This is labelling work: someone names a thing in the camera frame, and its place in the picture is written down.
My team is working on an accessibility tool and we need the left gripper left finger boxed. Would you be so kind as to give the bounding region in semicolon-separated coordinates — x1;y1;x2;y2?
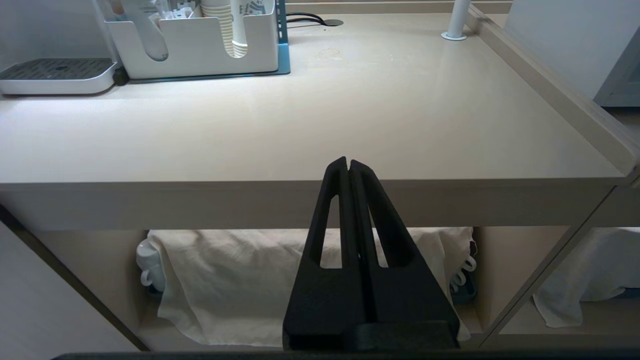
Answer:
282;156;362;351

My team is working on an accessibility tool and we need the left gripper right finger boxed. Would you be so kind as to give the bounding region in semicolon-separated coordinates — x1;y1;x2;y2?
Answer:
349;159;461;350

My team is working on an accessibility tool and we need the white cup organizer caddy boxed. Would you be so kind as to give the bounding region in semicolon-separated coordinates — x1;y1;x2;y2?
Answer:
103;0;280;80

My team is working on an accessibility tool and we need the white plastic cup dispenser tube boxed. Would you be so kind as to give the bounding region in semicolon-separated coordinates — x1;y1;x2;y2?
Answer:
121;0;169;62

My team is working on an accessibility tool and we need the blue mug tray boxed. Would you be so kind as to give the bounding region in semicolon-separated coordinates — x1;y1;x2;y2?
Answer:
449;280;478;306

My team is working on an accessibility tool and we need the white ceramic mug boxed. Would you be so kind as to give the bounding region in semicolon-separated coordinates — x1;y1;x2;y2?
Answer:
450;242;478;296
136;239;166;293

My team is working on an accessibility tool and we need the large cream cloth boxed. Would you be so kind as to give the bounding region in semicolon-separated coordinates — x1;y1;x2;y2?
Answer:
148;227;474;348

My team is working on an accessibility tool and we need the small cream cloth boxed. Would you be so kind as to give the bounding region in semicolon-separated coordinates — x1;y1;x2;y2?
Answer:
532;227;640;329

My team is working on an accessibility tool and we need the beige shelf counter unit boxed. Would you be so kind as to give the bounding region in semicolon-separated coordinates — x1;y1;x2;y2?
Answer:
0;0;640;353

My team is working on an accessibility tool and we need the white pole with base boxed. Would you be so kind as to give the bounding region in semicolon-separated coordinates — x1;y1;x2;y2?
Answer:
441;0;472;41

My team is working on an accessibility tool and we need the stack of paper cups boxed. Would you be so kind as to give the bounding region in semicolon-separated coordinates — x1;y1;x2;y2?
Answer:
201;0;266;59

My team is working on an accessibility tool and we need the coffee machine drip tray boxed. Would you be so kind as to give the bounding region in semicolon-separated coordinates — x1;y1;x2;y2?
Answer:
0;58;118;96

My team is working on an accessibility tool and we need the black cable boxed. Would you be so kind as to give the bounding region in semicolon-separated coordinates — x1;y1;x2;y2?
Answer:
286;13;328;27

